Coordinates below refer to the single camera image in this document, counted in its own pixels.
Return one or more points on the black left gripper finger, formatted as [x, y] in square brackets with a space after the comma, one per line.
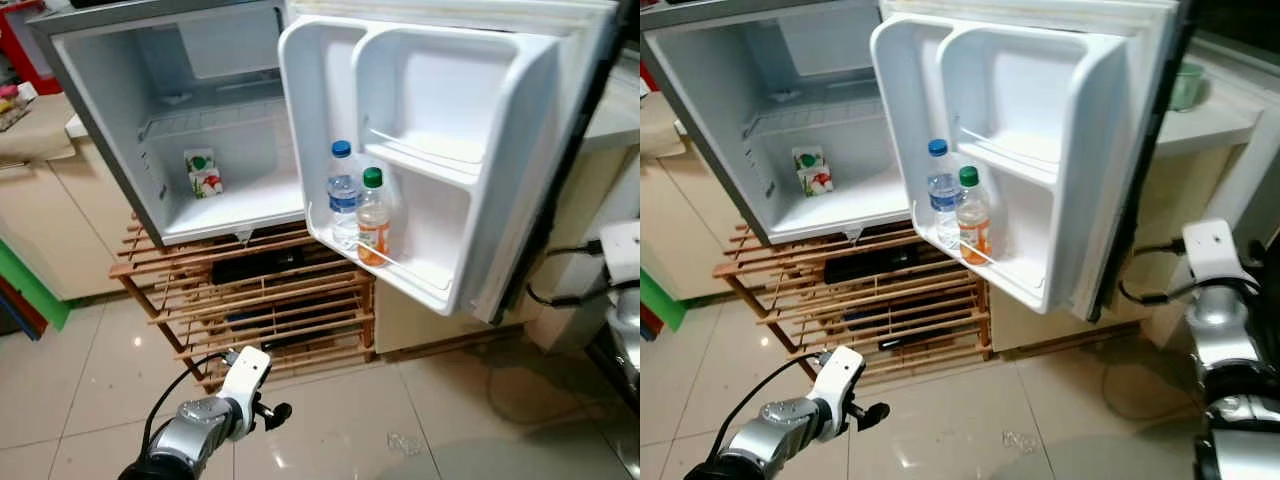
[873, 415]
[276, 415]

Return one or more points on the apple juice carton green cap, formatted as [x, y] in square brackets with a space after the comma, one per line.
[203, 175]
[812, 173]

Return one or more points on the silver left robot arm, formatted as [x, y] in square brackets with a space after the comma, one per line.
[185, 440]
[775, 435]

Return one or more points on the grey mini fridge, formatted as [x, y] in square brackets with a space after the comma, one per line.
[720, 80]
[100, 80]

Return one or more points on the wooden slatted rack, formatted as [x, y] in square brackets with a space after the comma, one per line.
[860, 320]
[250, 320]

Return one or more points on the clear plastic wrapper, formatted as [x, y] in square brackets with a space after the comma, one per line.
[405, 445]
[1020, 443]

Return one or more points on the orange drink bottle green cap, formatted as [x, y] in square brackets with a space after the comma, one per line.
[973, 225]
[374, 225]

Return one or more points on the green plastic object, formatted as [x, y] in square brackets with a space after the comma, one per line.
[660, 300]
[30, 285]

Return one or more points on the water bottle blue cap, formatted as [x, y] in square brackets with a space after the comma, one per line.
[343, 195]
[942, 195]

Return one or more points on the green cup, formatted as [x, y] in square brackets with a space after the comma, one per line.
[1188, 88]

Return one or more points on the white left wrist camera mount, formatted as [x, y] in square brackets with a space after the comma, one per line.
[245, 375]
[840, 375]

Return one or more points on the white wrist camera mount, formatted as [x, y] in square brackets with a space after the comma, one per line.
[245, 375]
[622, 250]
[1215, 250]
[840, 375]

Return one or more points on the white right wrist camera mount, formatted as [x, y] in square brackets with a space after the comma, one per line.
[622, 250]
[1215, 250]

